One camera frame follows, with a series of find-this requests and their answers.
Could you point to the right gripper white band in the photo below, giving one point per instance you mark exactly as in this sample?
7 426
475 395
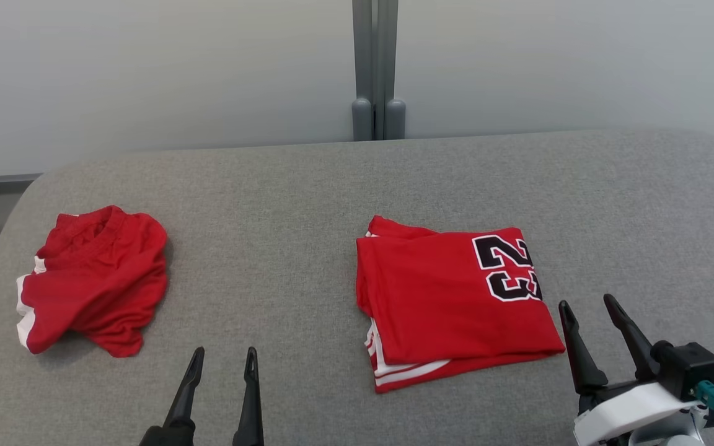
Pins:
630 412

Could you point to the red shorts with white stripe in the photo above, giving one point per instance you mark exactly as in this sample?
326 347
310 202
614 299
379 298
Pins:
103 285

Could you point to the red jersey shirt number 23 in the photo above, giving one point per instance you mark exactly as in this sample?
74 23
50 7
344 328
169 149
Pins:
444 297

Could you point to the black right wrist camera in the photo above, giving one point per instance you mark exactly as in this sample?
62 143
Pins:
688 368

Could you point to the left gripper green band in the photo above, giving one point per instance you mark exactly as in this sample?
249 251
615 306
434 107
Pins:
168 437

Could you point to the grey partition post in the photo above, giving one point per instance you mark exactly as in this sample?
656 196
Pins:
377 62

